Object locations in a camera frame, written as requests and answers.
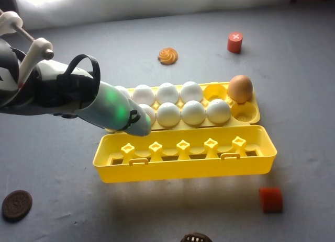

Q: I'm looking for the chocolate sandwich toy cookie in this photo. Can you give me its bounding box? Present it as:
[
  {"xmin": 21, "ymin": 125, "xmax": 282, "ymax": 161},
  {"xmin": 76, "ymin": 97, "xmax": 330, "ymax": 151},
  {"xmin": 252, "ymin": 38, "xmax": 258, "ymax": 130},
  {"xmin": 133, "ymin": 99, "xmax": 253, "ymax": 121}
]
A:
[{"xmin": 2, "ymin": 190, "xmax": 34, "ymax": 222}]

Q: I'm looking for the grey table cloth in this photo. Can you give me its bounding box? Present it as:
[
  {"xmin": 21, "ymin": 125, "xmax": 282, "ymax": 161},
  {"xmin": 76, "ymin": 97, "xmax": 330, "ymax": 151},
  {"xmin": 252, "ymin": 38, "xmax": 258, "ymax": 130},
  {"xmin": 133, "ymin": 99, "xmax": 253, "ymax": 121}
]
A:
[{"xmin": 0, "ymin": 9, "xmax": 335, "ymax": 242}]

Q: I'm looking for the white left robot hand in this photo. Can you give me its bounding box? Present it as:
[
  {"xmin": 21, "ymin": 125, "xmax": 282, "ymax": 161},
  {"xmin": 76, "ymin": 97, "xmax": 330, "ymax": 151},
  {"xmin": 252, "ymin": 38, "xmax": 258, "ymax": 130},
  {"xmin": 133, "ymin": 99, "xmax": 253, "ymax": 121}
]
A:
[{"xmin": 0, "ymin": 39, "xmax": 153, "ymax": 137}]

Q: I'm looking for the red cylinder with white cross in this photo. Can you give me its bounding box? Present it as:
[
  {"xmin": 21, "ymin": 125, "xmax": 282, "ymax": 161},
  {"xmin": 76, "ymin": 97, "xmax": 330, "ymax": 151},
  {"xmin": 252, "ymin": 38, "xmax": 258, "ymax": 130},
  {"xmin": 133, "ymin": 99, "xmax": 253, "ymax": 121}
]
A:
[{"xmin": 226, "ymin": 31, "xmax": 244, "ymax": 54}]

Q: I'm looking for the orange swirl toy cookie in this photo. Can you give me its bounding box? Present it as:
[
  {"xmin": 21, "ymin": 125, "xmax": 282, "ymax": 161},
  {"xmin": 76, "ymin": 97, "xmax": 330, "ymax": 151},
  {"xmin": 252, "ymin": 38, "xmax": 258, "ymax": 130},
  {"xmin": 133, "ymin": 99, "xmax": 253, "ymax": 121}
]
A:
[{"xmin": 157, "ymin": 47, "xmax": 180, "ymax": 66}]

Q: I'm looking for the white backdrop sheet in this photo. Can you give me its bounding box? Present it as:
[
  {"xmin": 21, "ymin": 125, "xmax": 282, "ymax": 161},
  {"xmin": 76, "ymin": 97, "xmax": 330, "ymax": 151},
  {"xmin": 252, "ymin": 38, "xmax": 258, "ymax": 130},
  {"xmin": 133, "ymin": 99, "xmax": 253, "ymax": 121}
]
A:
[{"xmin": 13, "ymin": 0, "xmax": 335, "ymax": 31}]

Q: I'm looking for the chocolate toy cake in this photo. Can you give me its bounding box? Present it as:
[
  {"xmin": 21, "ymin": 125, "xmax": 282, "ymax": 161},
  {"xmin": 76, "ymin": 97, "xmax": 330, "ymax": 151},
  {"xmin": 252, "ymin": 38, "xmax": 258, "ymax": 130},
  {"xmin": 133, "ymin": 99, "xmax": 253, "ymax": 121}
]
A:
[{"xmin": 180, "ymin": 233, "xmax": 213, "ymax": 242}]

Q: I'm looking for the red-orange toy block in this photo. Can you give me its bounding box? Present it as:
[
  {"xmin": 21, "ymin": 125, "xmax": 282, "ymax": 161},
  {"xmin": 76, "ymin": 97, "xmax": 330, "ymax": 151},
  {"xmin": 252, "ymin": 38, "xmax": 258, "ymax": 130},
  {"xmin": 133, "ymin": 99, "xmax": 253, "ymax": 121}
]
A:
[{"xmin": 258, "ymin": 187, "xmax": 284, "ymax": 214}]

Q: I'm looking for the tan brown egg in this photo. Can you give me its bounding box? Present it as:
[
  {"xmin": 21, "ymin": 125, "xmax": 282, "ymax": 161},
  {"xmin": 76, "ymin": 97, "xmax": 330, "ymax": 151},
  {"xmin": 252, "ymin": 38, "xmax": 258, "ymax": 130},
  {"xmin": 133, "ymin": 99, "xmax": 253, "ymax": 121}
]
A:
[{"xmin": 227, "ymin": 74, "xmax": 254, "ymax": 104}]

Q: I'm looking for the yellow plastic egg carton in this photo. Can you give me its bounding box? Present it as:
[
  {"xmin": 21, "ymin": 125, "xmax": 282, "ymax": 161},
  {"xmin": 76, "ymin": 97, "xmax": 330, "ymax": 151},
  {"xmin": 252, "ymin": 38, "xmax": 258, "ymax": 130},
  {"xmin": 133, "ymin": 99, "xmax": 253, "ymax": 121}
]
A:
[{"xmin": 92, "ymin": 81, "xmax": 278, "ymax": 184}]

